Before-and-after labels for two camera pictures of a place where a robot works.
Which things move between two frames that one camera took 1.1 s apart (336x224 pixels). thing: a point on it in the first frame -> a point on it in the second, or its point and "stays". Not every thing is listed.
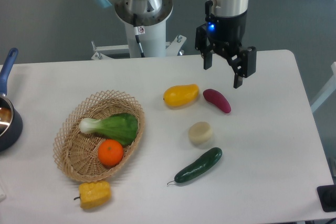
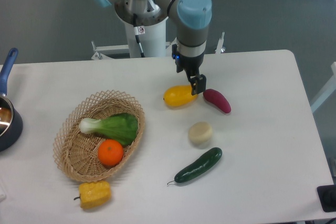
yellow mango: x=181 y=95 stays
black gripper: x=227 y=34 -> x=191 y=65
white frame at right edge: x=327 y=91 stays
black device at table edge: x=327 y=195 stays
